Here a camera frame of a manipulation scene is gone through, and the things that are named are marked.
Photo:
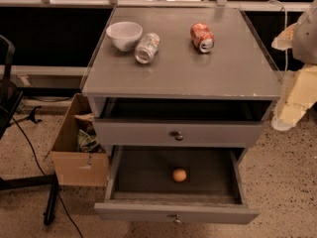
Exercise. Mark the orange fruit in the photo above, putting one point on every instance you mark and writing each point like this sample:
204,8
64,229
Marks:
179,175

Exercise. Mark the black chair base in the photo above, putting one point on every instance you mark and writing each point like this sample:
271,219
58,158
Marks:
10,98

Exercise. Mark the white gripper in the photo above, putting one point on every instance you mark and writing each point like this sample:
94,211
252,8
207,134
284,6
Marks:
306,39

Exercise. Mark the green snack bag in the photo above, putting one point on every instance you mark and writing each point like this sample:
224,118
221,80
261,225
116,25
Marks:
86,143

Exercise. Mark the metal top drawer knob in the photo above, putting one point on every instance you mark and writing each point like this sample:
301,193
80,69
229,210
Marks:
176,135

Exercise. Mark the metal drawer knob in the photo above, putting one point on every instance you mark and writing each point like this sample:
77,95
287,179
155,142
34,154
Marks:
175,218
176,135

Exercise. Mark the open grey middle drawer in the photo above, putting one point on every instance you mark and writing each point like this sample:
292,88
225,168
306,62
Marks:
141,188

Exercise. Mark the brown cardboard box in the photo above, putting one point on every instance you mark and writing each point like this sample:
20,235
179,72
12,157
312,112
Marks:
73,167

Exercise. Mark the metal middle drawer knob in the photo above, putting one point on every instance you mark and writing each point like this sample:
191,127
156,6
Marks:
175,218

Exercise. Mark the closed grey top drawer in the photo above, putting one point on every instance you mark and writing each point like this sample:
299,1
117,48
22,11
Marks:
112,132

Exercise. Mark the silver green soda can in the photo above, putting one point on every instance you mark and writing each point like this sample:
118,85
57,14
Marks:
147,47

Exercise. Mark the white ceramic bowl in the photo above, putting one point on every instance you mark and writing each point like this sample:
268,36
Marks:
124,35

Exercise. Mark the orange soda can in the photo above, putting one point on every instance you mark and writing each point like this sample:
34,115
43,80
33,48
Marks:
202,37

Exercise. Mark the grey drawer cabinet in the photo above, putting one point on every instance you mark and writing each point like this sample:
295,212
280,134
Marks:
232,83

